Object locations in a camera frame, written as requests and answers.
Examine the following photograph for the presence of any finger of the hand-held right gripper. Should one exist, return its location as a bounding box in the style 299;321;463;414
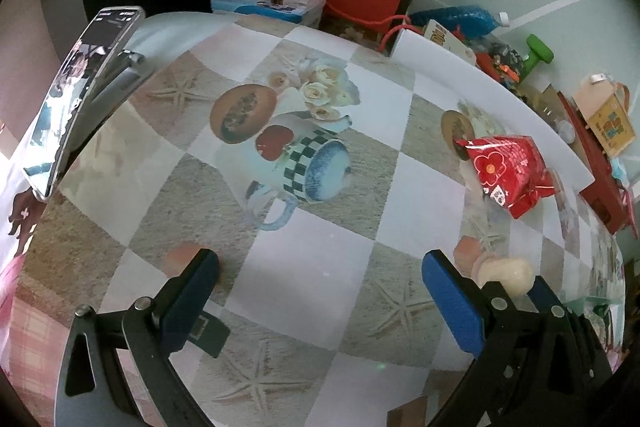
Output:
530;276;607;354

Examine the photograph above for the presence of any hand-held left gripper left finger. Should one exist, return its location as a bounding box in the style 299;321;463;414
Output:
55;248;221;427

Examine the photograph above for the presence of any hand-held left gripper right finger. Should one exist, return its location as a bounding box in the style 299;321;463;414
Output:
421;249;616;427

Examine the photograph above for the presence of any cream round snack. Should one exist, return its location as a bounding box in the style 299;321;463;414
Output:
472;255;535;297

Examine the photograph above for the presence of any small black card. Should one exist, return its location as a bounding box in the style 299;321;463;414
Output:
187;314;231;358

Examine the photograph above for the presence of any red gift box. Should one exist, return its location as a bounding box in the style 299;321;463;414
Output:
557;92;640;235

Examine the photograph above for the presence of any small red flower-print packet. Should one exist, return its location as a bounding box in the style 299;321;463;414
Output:
464;134;558;220

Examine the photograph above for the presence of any checkered printed tablecloth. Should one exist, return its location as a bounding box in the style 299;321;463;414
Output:
0;11;628;427

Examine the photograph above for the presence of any face mask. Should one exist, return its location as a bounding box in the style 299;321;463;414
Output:
610;157;633;182

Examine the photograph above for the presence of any pile of small toys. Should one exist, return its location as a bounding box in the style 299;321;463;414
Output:
475;42;531;92

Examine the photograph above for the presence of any smartphone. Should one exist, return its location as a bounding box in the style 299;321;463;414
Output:
22;6;146;200

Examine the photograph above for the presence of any green dumbbell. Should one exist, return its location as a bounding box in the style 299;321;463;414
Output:
520;34;555;82

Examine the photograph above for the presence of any grey phone stand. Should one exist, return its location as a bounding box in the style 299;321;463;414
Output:
92;49;148;108

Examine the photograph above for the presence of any cream printed carton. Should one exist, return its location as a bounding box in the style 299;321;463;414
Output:
422;19;476;65

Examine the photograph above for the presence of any blue bottle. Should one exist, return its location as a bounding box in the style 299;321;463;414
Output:
407;4;512;38

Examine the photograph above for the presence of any clear plastic container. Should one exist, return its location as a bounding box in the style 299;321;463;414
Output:
210;0;331;28

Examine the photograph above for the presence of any yellow carry box with handle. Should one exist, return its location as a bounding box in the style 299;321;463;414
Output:
572;74;633;158

